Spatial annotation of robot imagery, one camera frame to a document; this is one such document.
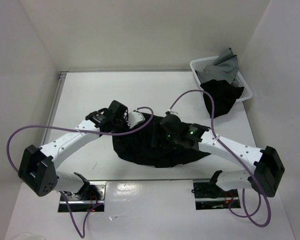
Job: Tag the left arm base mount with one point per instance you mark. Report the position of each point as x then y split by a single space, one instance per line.
93 200

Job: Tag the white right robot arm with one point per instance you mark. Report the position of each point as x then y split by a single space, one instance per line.
262 168

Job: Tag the black pleated skirt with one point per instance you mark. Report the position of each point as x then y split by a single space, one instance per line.
150 147

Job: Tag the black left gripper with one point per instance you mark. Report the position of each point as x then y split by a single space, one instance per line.
125 118

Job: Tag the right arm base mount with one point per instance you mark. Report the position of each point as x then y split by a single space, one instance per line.
211 197

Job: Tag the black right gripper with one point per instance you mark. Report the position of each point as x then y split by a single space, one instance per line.
162 129

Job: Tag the aluminium table edge rail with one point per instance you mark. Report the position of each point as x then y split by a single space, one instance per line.
54 106

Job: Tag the white plastic basket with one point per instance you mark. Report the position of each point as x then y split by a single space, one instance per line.
201 63

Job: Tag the black skirt over basket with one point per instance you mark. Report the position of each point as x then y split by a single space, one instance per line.
224 96

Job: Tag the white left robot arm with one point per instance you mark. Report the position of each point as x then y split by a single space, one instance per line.
38 168

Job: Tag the grey skirt in basket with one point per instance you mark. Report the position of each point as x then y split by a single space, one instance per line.
225 67

